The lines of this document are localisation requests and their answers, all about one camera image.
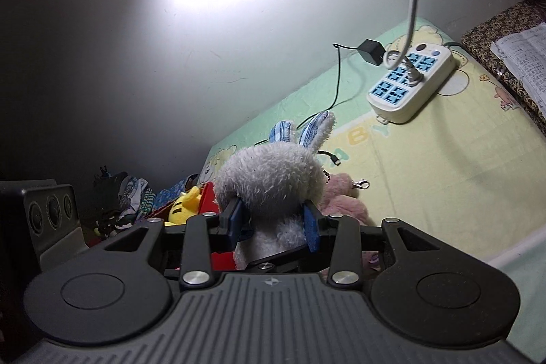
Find white power cord with plug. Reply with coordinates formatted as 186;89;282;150
381;0;426;89

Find yellow tiger plush pink shirt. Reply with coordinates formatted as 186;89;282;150
165;187;202;226

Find pile of clothes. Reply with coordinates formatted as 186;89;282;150
91;165;198;238

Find baby print bed sheet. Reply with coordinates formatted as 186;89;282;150
198;15;546;361

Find black speaker box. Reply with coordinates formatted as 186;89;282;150
1;179;88;273

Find white bunny blue plaid ears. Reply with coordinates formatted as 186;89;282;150
214;111;335;270

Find black USB cable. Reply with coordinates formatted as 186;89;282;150
254;42;364;168

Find open printed booklet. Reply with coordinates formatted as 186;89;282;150
490;22;546;114

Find black power adapter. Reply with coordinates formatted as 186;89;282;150
356;39;385;67

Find red cardboard box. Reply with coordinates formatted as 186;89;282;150
144;174;240;272

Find brown patterned cloth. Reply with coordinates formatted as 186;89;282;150
461;2;545;128

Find pink-mauve plush bunny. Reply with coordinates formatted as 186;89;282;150
317;171;371;263

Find white power strip blue sockets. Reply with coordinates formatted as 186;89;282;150
367;42;456;125

